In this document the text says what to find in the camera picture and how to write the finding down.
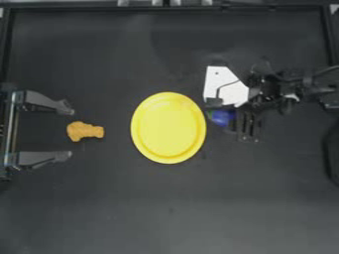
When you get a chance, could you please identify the black metal frame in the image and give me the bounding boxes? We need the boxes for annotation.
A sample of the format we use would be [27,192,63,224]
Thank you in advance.
[0,0,339,187]

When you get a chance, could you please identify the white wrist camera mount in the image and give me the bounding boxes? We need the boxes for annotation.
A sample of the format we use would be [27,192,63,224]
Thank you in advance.
[202,64,253,108]

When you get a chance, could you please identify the yellow plate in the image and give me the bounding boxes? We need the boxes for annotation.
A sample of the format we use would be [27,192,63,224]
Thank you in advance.
[130,91,209,165]

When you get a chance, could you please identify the orange toy fried chicken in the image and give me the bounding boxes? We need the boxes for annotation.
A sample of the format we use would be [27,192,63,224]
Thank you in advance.
[66,120,106,143]

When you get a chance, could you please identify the purple toy eggplant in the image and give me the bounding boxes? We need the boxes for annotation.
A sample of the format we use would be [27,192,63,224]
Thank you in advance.
[209,109,239,127]

